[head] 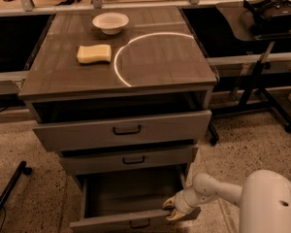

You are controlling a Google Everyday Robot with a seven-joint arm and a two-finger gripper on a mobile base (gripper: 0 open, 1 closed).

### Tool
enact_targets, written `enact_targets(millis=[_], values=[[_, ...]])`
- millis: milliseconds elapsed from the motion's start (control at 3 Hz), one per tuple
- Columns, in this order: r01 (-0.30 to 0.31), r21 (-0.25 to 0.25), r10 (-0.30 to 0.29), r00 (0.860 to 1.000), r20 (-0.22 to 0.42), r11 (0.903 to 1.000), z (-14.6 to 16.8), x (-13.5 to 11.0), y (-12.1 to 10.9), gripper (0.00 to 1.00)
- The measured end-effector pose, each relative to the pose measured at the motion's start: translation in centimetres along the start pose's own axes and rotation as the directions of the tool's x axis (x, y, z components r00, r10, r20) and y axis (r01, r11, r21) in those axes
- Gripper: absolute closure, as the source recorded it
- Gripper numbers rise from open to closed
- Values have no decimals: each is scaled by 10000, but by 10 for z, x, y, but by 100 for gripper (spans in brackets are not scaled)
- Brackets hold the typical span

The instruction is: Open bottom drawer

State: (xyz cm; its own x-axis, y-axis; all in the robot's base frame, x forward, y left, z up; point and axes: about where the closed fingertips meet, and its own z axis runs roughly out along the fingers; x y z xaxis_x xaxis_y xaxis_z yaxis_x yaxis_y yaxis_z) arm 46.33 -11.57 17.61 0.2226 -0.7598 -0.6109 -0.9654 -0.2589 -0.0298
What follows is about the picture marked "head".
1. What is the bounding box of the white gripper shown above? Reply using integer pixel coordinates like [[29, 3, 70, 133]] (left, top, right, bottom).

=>
[[162, 186, 202, 221]]

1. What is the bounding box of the grey drawer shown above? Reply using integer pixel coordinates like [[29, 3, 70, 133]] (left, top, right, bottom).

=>
[[59, 145, 198, 176], [34, 110, 211, 151], [70, 165, 185, 233]]

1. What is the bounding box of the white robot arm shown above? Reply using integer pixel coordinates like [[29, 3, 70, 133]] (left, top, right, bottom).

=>
[[162, 170, 291, 233]]

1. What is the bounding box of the grey drawer cabinet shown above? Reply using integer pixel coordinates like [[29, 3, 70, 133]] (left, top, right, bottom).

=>
[[18, 5, 219, 180]]

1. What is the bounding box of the black side table stand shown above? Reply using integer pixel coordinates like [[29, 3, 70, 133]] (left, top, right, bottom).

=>
[[213, 2, 291, 132]]

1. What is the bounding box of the black stand leg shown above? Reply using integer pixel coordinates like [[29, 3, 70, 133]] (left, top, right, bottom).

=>
[[0, 161, 32, 212]]

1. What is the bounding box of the yellow sponge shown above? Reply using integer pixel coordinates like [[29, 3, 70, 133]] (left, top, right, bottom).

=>
[[77, 45, 112, 64]]

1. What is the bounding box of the white bowl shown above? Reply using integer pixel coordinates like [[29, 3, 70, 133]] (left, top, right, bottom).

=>
[[92, 13, 129, 35]]

